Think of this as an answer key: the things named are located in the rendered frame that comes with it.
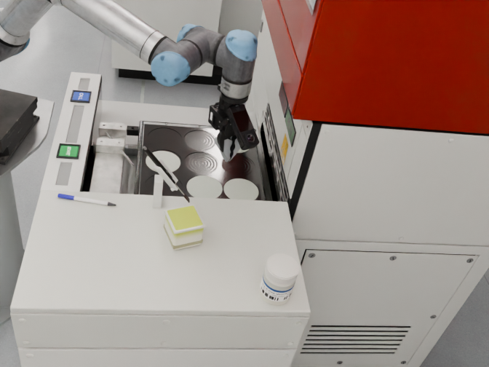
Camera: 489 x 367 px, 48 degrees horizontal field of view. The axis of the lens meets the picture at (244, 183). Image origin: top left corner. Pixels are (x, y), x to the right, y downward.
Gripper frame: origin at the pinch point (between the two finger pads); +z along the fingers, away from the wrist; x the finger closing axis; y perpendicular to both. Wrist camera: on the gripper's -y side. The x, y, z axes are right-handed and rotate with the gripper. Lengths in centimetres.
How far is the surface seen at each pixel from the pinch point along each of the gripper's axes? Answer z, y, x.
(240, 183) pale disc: 9.4, -1.5, -4.1
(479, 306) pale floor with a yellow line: 101, -41, -127
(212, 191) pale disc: 9.3, -1.0, 4.9
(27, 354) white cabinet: 20, -19, 63
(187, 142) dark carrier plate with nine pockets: 9.1, 21.1, 0.3
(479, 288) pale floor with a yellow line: 101, -34, -136
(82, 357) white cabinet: 21, -24, 53
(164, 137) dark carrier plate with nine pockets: 9.0, 25.6, 5.5
